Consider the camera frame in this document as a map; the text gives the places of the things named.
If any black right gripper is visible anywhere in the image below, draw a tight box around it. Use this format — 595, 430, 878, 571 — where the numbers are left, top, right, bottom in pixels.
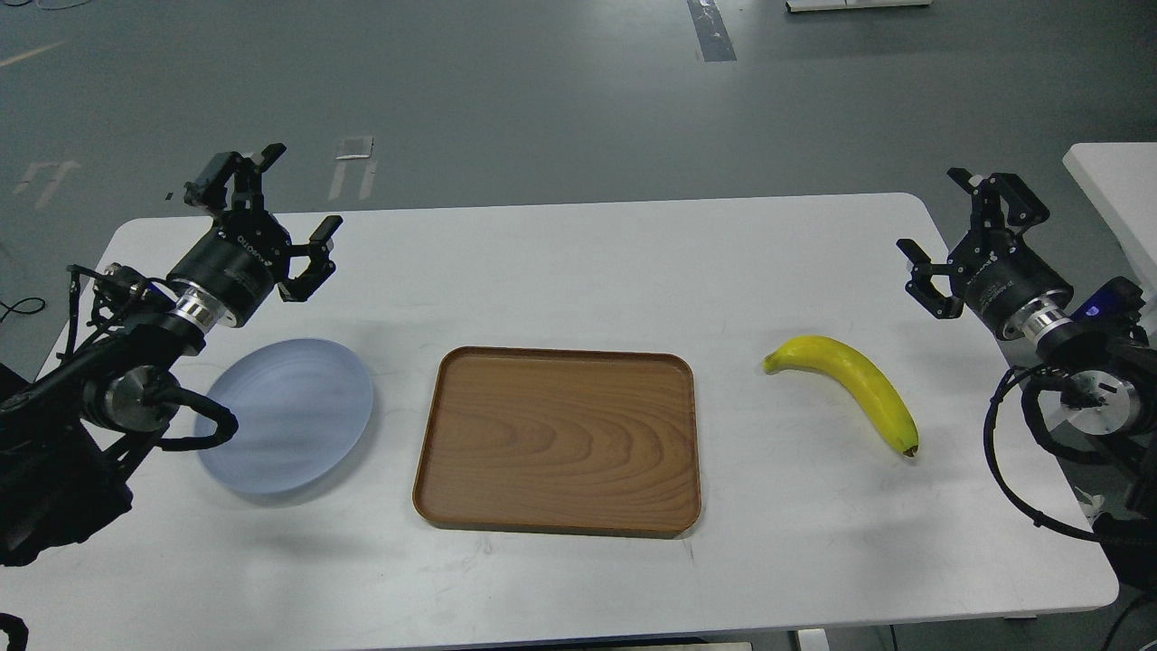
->
897, 167, 1074, 341

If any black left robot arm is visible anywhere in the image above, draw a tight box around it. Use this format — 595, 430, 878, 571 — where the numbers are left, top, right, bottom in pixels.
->
1, 143, 342, 565

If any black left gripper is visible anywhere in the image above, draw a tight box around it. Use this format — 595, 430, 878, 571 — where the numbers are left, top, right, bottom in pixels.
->
168, 143, 342, 328

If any white side table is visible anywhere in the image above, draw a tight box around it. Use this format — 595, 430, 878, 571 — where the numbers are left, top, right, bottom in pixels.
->
1062, 143, 1156, 293

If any brown wooden tray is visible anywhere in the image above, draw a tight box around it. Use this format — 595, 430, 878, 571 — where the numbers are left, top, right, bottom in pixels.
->
412, 346, 702, 539

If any light blue round plate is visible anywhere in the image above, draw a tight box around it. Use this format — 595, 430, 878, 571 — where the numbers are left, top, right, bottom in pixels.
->
198, 338, 375, 497

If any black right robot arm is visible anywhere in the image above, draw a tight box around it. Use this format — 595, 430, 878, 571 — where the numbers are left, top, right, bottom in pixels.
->
897, 167, 1154, 600

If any yellow banana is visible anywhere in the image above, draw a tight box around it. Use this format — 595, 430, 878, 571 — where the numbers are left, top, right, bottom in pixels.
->
762, 335, 920, 458

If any white object at top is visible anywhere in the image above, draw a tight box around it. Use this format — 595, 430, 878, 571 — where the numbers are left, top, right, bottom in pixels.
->
784, 0, 934, 14

